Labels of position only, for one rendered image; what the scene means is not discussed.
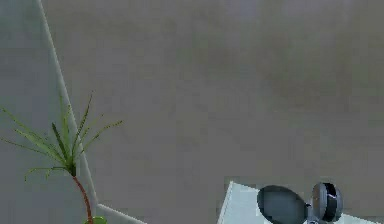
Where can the green house plant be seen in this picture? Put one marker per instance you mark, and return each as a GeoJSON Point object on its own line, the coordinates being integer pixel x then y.
{"type": "Point", "coordinates": [68, 160]}

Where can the white table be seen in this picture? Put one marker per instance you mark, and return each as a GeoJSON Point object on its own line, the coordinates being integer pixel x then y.
{"type": "Point", "coordinates": [240, 206]}

